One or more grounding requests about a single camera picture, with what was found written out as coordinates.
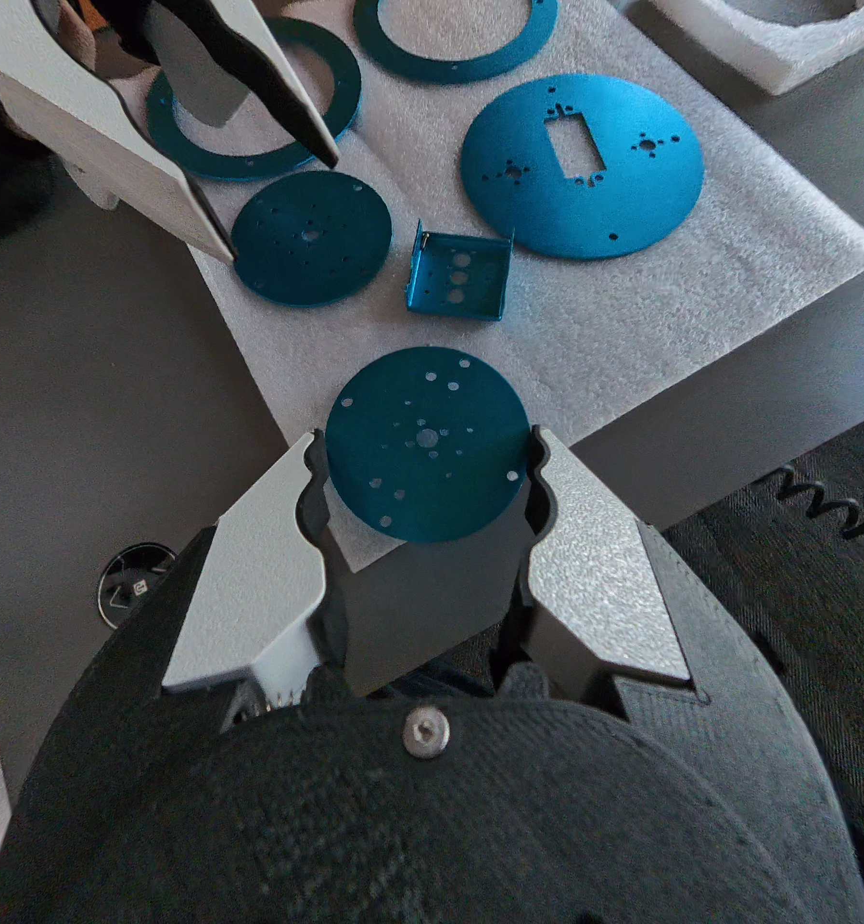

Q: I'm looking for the blue disc with rectangular slot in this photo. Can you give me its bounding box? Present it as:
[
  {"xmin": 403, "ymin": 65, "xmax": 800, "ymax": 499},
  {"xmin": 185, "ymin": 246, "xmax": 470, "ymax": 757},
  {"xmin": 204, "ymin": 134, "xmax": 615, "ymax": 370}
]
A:
[{"xmin": 461, "ymin": 74, "xmax": 706, "ymax": 261}]

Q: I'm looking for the blue metal ring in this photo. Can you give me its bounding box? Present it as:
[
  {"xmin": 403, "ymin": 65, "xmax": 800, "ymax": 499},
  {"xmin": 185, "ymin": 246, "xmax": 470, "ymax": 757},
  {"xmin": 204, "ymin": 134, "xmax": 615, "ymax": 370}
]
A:
[
  {"xmin": 353, "ymin": 0, "xmax": 559, "ymax": 84},
  {"xmin": 145, "ymin": 18, "xmax": 363, "ymax": 181}
]

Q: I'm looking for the small blue perforated disc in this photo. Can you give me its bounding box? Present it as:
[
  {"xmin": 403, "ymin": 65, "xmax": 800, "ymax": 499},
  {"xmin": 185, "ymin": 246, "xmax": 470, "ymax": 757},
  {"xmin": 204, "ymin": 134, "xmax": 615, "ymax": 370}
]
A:
[
  {"xmin": 325, "ymin": 346, "xmax": 533, "ymax": 544},
  {"xmin": 230, "ymin": 171, "xmax": 393, "ymax": 309}
]

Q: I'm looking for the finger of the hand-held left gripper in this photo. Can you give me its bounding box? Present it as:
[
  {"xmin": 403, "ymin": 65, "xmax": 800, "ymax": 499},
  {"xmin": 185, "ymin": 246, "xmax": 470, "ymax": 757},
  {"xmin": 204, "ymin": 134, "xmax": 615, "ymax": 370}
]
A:
[
  {"xmin": 208, "ymin": 0, "xmax": 341, "ymax": 168},
  {"xmin": 0, "ymin": 0, "xmax": 238, "ymax": 264}
]

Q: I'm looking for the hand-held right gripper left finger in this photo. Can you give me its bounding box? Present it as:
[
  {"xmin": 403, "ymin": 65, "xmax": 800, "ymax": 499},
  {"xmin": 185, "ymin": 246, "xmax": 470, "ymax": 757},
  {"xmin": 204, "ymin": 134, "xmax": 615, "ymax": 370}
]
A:
[{"xmin": 161, "ymin": 429, "xmax": 352, "ymax": 705}]

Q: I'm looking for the black round desk control panel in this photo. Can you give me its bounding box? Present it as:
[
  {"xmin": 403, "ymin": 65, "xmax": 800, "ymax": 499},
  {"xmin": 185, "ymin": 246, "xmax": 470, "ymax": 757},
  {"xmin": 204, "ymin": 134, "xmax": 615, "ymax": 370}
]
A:
[{"xmin": 98, "ymin": 543, "xmax": 180, "ymax": 628}]

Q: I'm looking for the coiled black cable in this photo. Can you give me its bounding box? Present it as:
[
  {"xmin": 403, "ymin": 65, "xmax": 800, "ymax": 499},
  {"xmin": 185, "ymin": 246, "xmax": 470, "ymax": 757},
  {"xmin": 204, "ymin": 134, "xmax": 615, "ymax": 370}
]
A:
[{"xmin": 773, "ymin": 465, "xmax": 864, "ymax": 563}]

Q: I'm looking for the blue metal U bracket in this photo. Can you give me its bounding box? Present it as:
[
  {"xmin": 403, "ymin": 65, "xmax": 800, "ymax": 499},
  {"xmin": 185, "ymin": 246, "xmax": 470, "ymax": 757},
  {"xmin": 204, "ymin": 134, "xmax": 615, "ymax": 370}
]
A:
[{"xmin": 403, "ymin": 218, "xmax": 516, "ymax": 322}]

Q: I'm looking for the white foam block with hole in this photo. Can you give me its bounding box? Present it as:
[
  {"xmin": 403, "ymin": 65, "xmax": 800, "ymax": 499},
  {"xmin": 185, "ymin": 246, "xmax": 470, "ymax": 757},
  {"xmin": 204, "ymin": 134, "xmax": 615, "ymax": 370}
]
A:
[{"xmin": 623, "ymin": 0, "xmax": 864, "ymax": 96}]

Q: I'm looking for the white foam mat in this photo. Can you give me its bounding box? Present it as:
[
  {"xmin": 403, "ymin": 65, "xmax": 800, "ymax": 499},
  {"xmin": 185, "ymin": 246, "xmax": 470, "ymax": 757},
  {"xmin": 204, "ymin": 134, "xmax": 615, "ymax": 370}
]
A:
[{"xmin": 107, "ymin": 0, "xmax": 864, "ymax": 575}]

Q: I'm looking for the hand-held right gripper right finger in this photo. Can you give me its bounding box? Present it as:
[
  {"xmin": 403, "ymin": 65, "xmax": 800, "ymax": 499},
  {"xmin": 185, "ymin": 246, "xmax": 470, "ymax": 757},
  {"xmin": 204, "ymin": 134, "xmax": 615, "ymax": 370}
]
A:
[{"xmin": 511, "ymin": 424, "xmax": 694, "ymax": 701}]

